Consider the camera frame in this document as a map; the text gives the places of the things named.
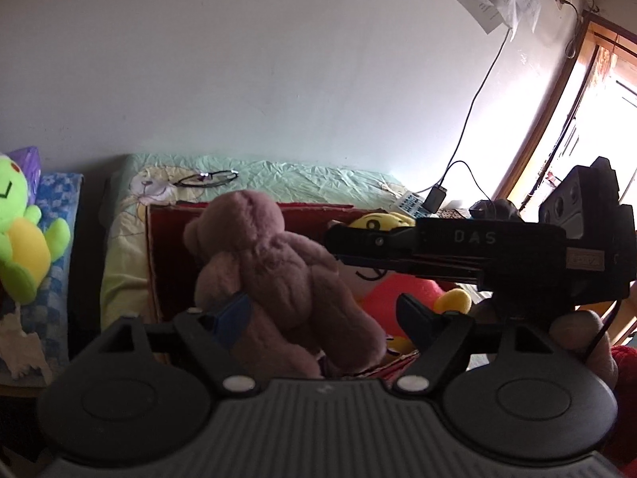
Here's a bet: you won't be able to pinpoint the black cable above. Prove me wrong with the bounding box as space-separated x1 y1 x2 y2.
428 161 493 201

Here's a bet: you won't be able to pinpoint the person's right hand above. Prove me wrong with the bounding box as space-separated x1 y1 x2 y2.
547 309 620 389

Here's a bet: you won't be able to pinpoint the desktop with pale cartoon cloth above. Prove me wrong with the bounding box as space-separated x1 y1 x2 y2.
100 153 414 319

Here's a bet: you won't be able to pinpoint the dark cloth with teal trim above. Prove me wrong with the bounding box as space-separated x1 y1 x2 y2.
470 198 521 220

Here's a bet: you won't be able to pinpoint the yellow tiger plush toy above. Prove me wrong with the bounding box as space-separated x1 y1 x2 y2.
331 210 473 357

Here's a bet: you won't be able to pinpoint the black charger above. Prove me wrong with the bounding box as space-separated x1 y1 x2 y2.
423 185 447 214

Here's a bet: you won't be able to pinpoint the black power adapter with cable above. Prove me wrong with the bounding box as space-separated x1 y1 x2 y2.
428 25 513 192

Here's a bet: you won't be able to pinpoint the white power strip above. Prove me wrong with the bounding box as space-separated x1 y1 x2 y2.
395 192 429 213

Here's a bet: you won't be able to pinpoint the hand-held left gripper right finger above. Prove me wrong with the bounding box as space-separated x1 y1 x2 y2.
395 293 541 394

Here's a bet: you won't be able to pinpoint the green frog plush toy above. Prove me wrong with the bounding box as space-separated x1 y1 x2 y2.
0 152 72 304

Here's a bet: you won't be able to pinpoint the red cardboard box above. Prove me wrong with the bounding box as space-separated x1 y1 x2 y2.
145 202 434 376

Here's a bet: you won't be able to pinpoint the purple pouch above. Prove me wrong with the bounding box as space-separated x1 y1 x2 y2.
7 146 41 205

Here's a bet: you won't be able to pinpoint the pink plush bear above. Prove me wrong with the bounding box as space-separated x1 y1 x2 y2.
183 189 386 379

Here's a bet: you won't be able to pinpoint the wooden door frame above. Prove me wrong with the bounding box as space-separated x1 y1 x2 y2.
490 10 637 210

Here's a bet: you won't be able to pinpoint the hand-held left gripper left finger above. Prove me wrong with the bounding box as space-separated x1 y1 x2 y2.
100 291 260 393

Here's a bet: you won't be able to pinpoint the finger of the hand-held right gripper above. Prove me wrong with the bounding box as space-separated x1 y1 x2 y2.
324 221 421 274

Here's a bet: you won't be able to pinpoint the white crumpled paper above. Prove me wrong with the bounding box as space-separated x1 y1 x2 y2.
0 304 53 384

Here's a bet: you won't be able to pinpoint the black-framed glasses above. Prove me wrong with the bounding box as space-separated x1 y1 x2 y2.
173 169 240 189

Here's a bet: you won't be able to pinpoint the blue checkered cloth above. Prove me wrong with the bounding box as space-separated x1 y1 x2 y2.
17 172 84 374

